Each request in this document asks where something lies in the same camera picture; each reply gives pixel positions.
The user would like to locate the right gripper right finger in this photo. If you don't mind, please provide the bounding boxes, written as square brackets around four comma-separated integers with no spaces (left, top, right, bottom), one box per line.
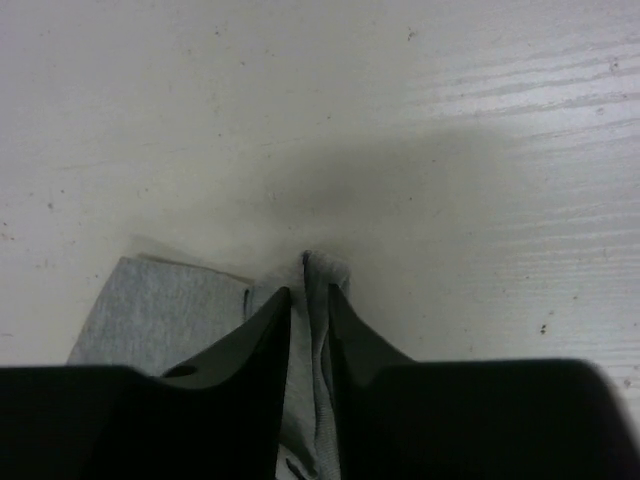
[328,285,639,479]

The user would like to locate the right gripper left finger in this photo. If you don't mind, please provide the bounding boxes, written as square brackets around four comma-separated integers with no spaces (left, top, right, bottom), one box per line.
[1,288,291,479]

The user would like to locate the grey tank top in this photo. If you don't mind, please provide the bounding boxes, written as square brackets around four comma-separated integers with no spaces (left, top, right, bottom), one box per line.
[68,250,350,479]

